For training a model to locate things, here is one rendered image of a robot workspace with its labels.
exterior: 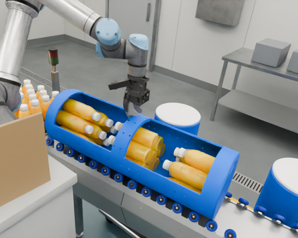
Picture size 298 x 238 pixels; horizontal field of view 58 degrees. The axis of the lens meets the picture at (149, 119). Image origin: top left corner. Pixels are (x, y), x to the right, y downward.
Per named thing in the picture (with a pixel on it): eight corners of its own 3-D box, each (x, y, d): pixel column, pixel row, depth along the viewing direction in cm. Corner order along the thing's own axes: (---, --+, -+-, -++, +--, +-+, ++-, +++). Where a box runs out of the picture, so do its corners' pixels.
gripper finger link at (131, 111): (135, 125, 115) (136, 106, 110) (124, 120, 118) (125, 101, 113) (139, 122, 118) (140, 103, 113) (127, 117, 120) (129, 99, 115)
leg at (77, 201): (79, 239, 201) (75, 175, 169) (73, 235, 203) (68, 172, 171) (84, 233, 205) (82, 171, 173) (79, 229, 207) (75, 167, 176)
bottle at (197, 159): (222, 182, 101) (178, 162, 109) (225, 179, 108) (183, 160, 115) (229, 165, 100) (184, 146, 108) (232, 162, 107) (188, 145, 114)
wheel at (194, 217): (190, 224, 107) (192, 223, 109) (201, 220, 106) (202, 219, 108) (186, 213, 109) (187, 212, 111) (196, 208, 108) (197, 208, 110)
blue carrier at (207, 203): (207, 234, 103) (224, 180, 89) (47, 148, 139) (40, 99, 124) (228, 190, 125) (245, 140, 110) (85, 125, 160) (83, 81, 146)
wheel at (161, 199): (158, 207, 113) (159, 206, 115) (167, 202, 112) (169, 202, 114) (153, 196, 115) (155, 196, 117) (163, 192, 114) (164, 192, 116)
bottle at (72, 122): (61, 106, 135) (90, 119, 128) (67, 114, 141) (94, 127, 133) (52, 117, 132) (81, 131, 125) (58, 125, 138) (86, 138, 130)
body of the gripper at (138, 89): (139, 108, 109) (142, 80, 103) (122, 101, 113) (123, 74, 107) (149, 101, 115) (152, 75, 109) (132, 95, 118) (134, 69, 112)
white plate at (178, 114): (163, 98, 181) (163, 100, 182) (149, 117, 159) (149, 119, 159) (204, 108, 175) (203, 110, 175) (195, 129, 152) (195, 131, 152)
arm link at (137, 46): (127, 31, 103) (149, 34, 104) (126, 59, 109) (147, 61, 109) (126, 37, 97) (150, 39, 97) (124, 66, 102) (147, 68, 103)
